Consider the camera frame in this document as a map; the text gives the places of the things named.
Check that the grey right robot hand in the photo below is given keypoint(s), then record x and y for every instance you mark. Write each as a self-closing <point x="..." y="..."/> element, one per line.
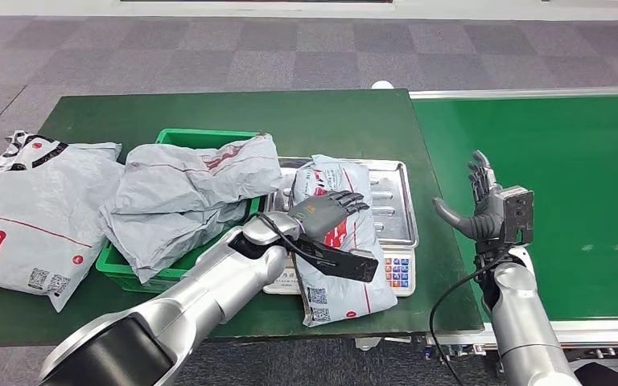
<point x="479" y="221"/>

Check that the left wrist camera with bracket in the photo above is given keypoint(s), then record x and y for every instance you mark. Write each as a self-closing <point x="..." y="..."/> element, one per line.
<point x="346" y="261"/>

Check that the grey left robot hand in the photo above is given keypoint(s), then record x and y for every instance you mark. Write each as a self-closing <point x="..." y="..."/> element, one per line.
<point x="319" y="213"/>

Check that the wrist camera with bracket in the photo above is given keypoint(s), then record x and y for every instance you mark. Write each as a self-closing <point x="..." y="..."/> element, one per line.
<point x="346" y="261"/>
<point x="517" y="213"/>

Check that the green plastic crate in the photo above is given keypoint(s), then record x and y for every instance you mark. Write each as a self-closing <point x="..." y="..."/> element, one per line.
<point x="181" y="274"/>

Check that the grey parcel bag red picture print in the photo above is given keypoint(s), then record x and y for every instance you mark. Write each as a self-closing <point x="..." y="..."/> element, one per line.
<point x="181" y="176"/>

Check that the large grey bag QR codes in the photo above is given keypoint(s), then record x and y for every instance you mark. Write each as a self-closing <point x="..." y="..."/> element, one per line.
<point x="32" y="213"/>

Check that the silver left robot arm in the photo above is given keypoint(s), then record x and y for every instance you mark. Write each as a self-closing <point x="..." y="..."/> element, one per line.
<point x="191" y="309"/>

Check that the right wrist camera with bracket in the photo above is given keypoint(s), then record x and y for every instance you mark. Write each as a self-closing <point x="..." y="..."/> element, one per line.
<point x="517" y="213"/>

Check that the white scale with steel tray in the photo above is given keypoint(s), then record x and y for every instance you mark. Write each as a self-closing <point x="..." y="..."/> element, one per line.
<point x="394" y="202"/>

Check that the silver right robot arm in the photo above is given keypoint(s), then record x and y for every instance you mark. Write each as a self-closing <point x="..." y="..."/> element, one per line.
<point x="522" y="319"/>

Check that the green conveyor belt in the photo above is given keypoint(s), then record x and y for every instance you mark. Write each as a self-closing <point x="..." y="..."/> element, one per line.
<point x="581" y="160"/>

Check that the silver parcel bag red lettering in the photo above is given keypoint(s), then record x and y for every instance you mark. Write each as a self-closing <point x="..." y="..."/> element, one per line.
<point x="335" y="298"/>

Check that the white table foot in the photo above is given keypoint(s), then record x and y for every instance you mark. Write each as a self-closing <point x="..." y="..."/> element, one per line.
<point x="367" y="343"/>

